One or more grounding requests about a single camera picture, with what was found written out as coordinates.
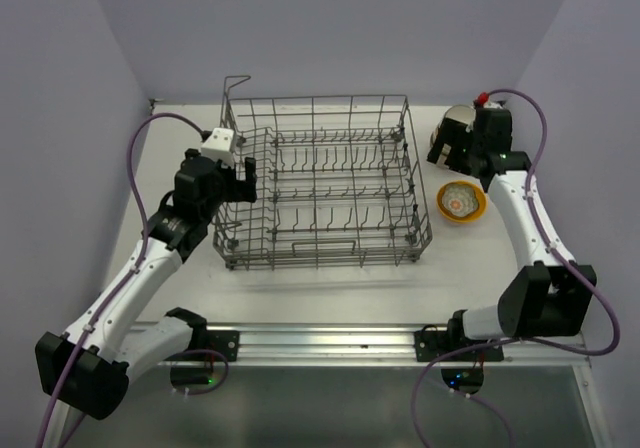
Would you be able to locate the teal and white bowl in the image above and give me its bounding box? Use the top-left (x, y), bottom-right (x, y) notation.
top-left (434, 104), bottom-right (475, 137)

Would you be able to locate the small white bowl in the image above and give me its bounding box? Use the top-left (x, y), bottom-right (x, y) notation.
top-left (441, 183), bottom-right (479, 218)

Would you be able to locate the yellow ribbed bowl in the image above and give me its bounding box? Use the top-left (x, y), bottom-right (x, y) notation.
top-left (436, 180), bottom-right (488, 224)

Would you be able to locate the beige speckled bowl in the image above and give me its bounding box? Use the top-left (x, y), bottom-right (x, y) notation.
top-left (427, 138), bottom-right (451, 166)

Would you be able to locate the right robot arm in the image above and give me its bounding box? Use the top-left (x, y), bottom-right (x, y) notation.
top-left (427, 103), bottom-right (597, 361)

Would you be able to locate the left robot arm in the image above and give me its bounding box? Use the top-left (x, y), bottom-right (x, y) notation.
top-left (35, 149), bottom-right (257, 420)

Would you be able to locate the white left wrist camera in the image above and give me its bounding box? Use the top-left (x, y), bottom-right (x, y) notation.
top-left (200, 127), bottom-right (236, 167)

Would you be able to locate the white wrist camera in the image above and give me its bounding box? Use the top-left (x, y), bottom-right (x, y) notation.
top-left (472, 92), bottom-right (505, 114)
top-left (200, 127), bottom-right (236, 167)

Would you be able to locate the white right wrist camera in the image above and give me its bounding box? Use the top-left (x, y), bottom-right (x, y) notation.
top-left (472, 92), bottom-right (505, 114)

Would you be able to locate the grey wire dish rack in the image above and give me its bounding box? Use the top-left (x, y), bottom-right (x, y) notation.
top-left (213, 75), bottom-right (432, 270)

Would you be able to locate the aluminium front rail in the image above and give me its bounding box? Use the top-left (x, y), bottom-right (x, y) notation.
top-left (208, 323), bottom-right (591, 368)

